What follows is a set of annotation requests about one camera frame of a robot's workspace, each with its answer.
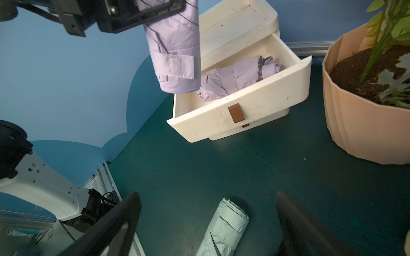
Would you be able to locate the potted artificial flower plant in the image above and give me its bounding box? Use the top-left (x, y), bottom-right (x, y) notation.
top-left (322, 1), bottom-right (410, 165)

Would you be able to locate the beige work glove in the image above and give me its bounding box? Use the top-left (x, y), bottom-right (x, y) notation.
top-left (404, 230), bottom-right (410, 256)

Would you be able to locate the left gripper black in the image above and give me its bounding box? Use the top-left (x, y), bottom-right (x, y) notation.
top-left (51, 1), bottom-right (186, 37)

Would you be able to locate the aluminium frame back rail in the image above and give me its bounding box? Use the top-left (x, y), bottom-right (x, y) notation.
top-left (286, 41), bottom-right (335, 57)

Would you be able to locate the white drawer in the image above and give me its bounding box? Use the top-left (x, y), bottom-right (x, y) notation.
top-left (167, 34), bottom-right (312, 143)

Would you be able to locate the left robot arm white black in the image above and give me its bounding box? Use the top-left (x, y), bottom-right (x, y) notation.
top-left (1, 1), bottom-right (186, 233)

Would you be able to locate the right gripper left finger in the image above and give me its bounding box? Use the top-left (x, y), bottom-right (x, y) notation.
top-left (60, 192), bottom-right (142, 256)

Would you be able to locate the lilac umbrella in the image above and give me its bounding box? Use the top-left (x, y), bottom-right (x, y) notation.
top-left (197, 55), bottom-right (281, 102)
top-left (144, 1), bottom-right (201, 94)

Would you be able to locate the white drawer cabinet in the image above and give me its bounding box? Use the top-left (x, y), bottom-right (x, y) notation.
top-left (168, 1), bottom-right (312, 143)

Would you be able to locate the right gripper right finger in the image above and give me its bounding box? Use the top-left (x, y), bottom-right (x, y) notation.
top-left (276, 191), bottom-right (359, 256)

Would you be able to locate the mint green umbrella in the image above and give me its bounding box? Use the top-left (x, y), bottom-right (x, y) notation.
top-left (196, 198), bottom-right (249, 256)

